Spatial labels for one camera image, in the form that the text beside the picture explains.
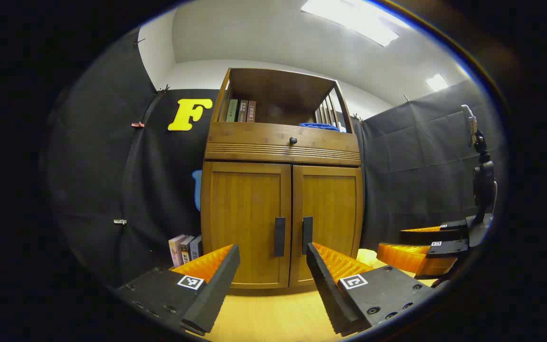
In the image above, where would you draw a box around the yellow soft object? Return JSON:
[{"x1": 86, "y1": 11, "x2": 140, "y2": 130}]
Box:
[{"x1": 357, "y1": 249, "x2": 381, "y2": 269}]

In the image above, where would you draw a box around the wooden drawer with black knob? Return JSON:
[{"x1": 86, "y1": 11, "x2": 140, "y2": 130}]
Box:
[{"x1": 206, "y1": 123, "x2": 360, "y2": 166}]

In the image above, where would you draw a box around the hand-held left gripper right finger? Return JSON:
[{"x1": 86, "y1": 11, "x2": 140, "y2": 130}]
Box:
[{"x1": 305, "y1": 242, "x2": 438, "y2": 337}]

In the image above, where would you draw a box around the large ceiling light panel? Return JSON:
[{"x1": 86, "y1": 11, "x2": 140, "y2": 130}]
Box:
[{"x1": 301, "y1": 0, "x2": 412, "y2": 47}]

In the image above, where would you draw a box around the wooden shoe cabinet door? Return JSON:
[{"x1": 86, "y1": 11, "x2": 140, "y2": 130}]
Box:
[
  {"x1": 290, "y1": 165, "x2": 363, "y2": 288},
  {"x1": 209, "y1": 162, "x2": 292, "y2": 289}
]

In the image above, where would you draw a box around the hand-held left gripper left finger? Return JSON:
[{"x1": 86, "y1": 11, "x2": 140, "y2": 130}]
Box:
[{"x1": 112, "y1": 244, "x2": 241, "y2": 337}]

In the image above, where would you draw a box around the wooden double-door shoe cabinet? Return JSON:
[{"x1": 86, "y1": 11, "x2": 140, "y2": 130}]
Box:
[{"x1": 200, "y1": 67, "x2": 364, "y2": 290}]

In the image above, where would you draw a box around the black backdrop cloth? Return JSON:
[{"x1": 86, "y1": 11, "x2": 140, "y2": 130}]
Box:
[{"x1": 46, "y1": 28, "x2": 507, "y2": 290}]

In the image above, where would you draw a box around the small ceiling light panel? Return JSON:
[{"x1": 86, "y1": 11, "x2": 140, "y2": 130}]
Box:
[{"x1": 426, "y1": 74, "x2": 449, "y2": 92}]

